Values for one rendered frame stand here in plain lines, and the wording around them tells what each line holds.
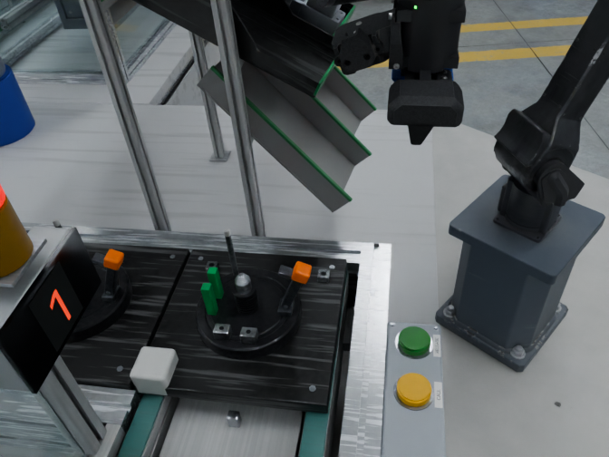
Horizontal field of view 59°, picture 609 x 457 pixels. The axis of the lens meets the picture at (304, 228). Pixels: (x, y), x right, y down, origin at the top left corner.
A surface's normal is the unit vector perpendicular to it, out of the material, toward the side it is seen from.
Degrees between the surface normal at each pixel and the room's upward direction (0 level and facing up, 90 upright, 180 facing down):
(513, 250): 0
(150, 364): 0
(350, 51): 90
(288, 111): 45
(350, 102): 90
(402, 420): 0
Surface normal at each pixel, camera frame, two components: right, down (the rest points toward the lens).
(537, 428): -0.07, -0.74
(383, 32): -0.18, 0.32
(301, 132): 0.62, -0.40
